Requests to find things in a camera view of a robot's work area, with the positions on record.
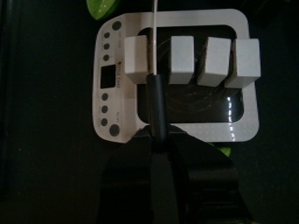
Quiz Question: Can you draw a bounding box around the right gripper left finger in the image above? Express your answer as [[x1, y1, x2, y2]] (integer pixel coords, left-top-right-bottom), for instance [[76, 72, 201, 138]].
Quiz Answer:
[[96, 125, 155, 224]]

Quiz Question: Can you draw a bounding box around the white toy sushi piece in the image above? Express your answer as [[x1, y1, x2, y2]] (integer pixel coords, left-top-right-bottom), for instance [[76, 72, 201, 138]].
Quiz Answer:
[[196, 36, 232, 88], [167, 35, 196, 86], [224, 38, 261, 89], [123, 34, 151, 85]]

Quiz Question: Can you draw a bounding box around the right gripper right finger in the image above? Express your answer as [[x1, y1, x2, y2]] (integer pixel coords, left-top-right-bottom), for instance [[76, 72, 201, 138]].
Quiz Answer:
[[152, 125, 252, 224]]

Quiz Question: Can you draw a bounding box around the white toy stove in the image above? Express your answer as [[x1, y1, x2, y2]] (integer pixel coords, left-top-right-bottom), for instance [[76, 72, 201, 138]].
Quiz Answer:
[[91, 8, 260, 144]]

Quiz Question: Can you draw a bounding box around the white knife black handle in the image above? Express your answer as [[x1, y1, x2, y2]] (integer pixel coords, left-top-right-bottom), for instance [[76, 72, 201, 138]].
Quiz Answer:
[[144, 0, 171, 154]]

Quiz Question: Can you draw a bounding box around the small green toy piece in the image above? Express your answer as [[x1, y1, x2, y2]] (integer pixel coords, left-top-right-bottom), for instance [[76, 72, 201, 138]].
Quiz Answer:
[[208, 143, 232, 158]]

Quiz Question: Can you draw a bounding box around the green toy wedge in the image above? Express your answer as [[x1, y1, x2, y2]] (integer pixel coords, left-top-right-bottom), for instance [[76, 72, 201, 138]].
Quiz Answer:
[[85, 0, 125, 21]]

